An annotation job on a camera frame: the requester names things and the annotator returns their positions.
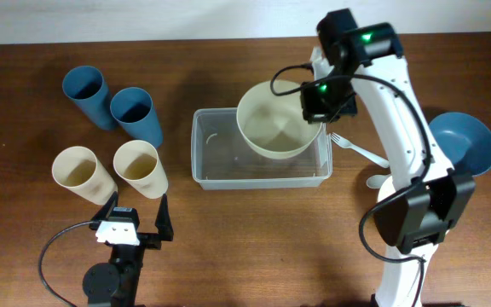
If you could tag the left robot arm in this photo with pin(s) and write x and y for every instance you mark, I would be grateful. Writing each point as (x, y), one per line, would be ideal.
(115, 282)

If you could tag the cream cup right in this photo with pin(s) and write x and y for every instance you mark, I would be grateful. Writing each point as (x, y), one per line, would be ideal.
(139, 164)

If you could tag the blue cup rear left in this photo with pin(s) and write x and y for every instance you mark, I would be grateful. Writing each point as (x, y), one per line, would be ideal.
(86, 87)

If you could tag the clear plastic container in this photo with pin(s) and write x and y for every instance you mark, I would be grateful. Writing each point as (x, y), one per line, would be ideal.
(222, 160)

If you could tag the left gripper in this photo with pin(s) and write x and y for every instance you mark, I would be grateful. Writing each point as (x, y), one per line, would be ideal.
(164, 229)

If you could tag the blue cup right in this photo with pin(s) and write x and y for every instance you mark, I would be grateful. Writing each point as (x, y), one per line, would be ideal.
(134, 110)

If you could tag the cream bowl front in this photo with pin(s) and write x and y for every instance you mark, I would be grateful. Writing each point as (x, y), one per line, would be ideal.
(386, 189)

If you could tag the cream bowl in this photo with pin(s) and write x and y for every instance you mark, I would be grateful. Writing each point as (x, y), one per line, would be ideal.
(273, 126)
(386, 189)

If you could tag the cream cup left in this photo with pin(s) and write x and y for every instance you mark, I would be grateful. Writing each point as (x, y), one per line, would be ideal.
(78, 170)

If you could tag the white plastic fork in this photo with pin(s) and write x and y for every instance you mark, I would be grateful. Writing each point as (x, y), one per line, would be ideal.
(346, 144)

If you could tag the white plastic spoon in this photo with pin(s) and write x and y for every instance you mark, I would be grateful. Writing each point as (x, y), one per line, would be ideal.
(376, 181)

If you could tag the blue cup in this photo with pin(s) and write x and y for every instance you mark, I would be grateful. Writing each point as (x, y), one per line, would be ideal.
(134, 110)
(86, 87)

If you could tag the cream cup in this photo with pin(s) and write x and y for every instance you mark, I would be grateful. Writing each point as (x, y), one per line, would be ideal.
(78, 170)
(139, 164)

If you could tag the blue bowl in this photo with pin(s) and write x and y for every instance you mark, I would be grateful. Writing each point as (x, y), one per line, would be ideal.
(465, 140)

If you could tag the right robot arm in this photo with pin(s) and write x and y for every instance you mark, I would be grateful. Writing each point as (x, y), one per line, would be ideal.
(428, 196)

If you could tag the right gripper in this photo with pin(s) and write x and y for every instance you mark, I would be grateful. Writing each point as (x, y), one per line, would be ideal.
(313, 112)

